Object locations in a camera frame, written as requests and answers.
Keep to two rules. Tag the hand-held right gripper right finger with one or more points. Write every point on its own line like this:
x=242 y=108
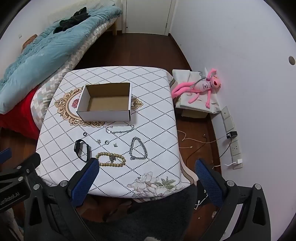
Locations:
x=208 y=183

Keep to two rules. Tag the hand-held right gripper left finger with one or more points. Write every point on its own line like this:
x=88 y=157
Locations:
x=85 y=183

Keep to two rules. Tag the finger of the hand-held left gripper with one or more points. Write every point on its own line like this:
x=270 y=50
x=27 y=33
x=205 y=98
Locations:
x=30 y=162
x=5 y=155

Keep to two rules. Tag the small silver pendant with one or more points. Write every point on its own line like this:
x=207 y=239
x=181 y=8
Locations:
x=112 y=158

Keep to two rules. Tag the black smart band watch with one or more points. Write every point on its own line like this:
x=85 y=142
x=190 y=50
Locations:
x=77 y=146

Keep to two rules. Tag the cardboard box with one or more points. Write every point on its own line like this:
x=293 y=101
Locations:
x=104 y=115

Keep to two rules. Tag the white charger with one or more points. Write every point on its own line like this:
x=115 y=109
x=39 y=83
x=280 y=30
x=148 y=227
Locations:
x=237 y=161

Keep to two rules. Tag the red blanket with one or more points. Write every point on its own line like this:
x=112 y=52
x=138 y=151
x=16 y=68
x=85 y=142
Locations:
x=16 y=118

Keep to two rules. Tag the black charger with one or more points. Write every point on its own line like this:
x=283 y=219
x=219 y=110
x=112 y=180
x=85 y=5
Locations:
x=232 y=134

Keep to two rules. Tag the dark grey fleece clothing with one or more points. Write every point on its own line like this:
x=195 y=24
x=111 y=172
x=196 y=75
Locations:
x=150 y=213

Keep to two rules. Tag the white diamond-pattern tablecloth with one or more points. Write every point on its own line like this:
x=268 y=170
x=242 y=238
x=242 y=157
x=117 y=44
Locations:
x=150 y=111

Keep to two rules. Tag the pink plush toy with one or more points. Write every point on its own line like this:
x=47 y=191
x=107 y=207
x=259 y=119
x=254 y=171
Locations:
x=203 y=87

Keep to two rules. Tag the light blue duvet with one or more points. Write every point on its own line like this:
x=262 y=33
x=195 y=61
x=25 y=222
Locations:
x=46 y=53

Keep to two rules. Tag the black clothing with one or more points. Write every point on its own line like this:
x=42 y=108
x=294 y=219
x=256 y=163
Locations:
x=74 y=19

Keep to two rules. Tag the white door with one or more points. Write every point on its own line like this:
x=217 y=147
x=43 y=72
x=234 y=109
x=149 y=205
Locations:
x=148 y=16

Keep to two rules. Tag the white wall socket panel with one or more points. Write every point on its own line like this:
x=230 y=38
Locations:
x=234 y=148

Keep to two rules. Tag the wooden bed frame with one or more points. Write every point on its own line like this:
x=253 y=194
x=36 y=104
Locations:
x=114 y=27

